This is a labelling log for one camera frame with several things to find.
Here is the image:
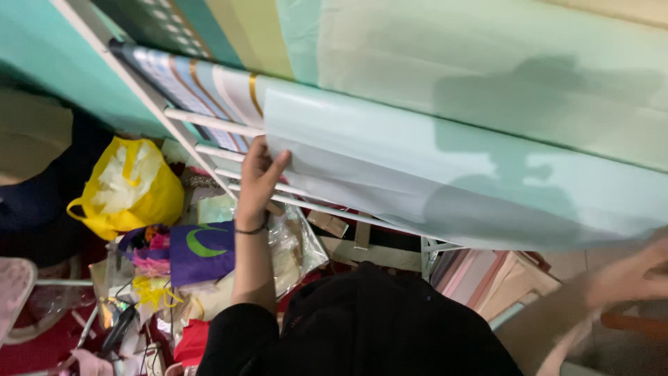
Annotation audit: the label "person's black top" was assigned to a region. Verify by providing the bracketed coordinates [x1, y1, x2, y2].
[196, 261, 524, 376]

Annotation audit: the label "green dotted paper sheet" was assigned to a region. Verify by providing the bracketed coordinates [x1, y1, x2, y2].
[91, 0, 212, 58]

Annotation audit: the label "purple bag with green crescent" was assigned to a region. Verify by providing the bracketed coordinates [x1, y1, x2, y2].
[169, 221, 237, 288]

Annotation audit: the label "teal paper sheet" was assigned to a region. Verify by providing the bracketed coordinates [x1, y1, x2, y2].
[0, 0, 174, 141]

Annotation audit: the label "stack of pink beige sheets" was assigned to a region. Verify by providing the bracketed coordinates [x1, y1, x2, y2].
[430, 249, 563, 322]

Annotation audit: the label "dark bag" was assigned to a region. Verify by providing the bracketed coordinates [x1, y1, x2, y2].
[0, 109, 114, 268]

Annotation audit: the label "brown cardboard pieces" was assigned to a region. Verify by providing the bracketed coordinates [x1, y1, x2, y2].
[306, 209, 423, 273]

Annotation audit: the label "person's left hand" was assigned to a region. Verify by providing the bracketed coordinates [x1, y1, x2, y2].
[235, 135, 292, 230]

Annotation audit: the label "clear plastic bag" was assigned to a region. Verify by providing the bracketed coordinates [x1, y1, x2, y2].
[268, 205, 330, 299]

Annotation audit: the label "pink ribbon bundle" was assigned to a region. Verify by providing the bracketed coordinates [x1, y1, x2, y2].
[130, 232, 172, 277]

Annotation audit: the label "white metal paper rack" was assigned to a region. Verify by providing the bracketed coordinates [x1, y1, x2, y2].
[49, 0, 465, 283]

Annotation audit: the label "pink stool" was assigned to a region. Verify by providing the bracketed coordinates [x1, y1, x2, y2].
[0, 257, 38, 346]

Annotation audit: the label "yellow ribbon bundle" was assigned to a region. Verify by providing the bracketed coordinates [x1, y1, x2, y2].
[132, 275, 184, 310]

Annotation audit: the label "pale green paper sheet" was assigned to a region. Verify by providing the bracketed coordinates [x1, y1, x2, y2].
[277, 0, 668, 174]

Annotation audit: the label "blue gold striped wrapping paper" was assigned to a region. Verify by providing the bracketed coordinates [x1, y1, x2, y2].
[109, 41, 266, 153]

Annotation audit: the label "pale mint paper sheet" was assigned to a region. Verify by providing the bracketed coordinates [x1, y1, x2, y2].
[262, 77, 668, 252]

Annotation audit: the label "thin dark wrist bracelet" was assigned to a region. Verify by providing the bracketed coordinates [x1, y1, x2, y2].
[234, 221, 270, 236]

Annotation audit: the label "black glue gun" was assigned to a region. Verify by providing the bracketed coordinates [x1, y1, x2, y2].
[98, 304, 140, 358]

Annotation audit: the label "olive yellow paper sheet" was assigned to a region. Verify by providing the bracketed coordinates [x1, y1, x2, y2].
[206, 0, 295, 80]

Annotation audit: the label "person's right hand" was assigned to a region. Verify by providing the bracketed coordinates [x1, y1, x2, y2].
[584, 235, 668, 313]

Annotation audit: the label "red cloth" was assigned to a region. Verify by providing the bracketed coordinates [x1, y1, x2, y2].
[173, 319, 211, 367]

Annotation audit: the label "yellow plastic bag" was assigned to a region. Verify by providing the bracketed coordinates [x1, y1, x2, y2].
[66, 136, 185, 241]

